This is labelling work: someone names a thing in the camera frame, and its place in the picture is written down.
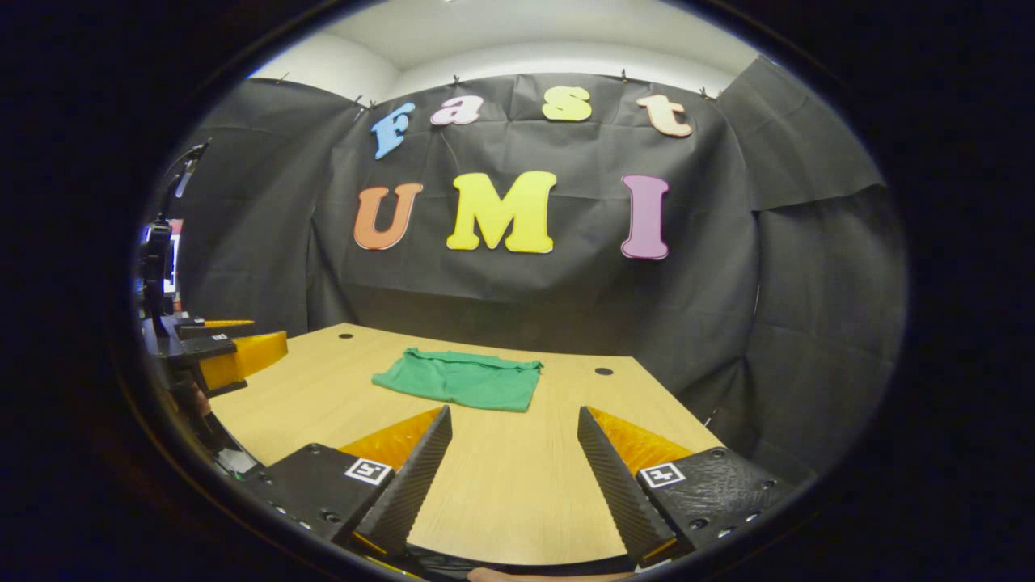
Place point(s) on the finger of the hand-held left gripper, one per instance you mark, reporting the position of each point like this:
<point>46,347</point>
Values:
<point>194,347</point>
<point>198,330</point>

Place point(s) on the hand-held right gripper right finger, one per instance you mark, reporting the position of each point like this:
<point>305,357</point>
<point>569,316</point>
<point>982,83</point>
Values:
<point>623,501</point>

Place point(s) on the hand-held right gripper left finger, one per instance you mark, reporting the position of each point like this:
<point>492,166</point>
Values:
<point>408,493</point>

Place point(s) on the green T-shirt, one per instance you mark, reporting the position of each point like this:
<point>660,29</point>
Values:
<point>461,380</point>

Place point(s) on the computer monitor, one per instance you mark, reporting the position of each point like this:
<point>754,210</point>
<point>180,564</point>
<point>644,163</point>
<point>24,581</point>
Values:
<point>173,267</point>

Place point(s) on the white and green device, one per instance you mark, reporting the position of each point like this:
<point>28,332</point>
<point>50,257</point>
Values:
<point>236,462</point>

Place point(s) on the black backdrop cloth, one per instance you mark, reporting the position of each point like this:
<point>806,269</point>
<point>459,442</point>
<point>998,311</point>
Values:
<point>566,299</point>

